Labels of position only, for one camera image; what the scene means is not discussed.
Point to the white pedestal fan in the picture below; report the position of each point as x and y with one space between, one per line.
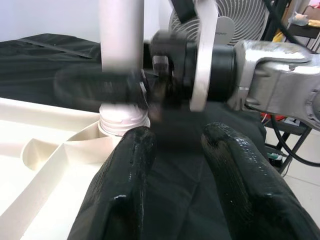
240 15

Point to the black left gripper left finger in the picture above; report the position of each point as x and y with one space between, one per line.
120 187

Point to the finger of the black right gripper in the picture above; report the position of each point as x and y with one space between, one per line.
100 87

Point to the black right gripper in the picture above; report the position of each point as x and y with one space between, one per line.
180 62

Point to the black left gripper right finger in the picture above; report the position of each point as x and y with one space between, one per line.
250 187

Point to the white plastic children tabletop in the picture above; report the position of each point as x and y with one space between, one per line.
37 175

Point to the white plastic table leg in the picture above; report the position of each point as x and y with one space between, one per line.
122 37

